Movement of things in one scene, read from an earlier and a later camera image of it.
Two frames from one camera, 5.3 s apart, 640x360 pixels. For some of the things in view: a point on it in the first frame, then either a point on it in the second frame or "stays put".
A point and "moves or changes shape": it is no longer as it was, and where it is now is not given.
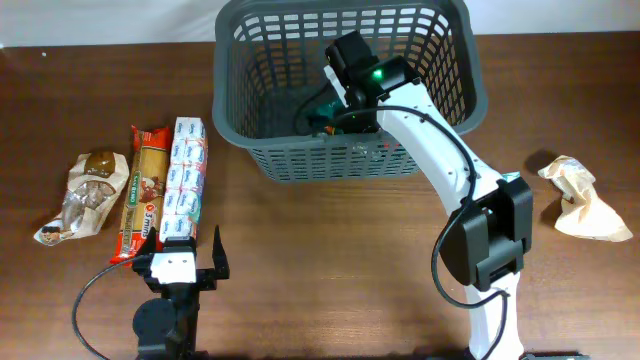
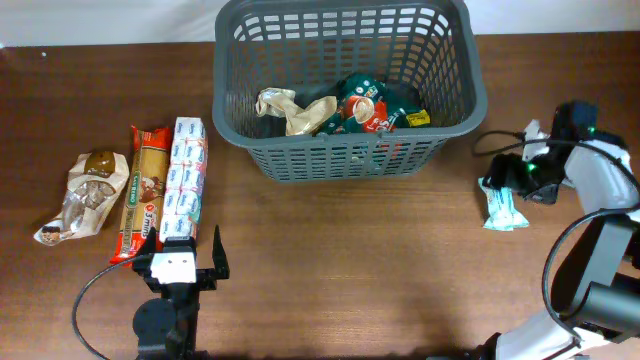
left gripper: [208, 278] stays put
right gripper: [351, 126] to [504, 171]
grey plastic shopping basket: [271, 59] stays put
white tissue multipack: [183, 195] stays put
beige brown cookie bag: [93, 179] stays put
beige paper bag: [583, 212] moves or changes shape
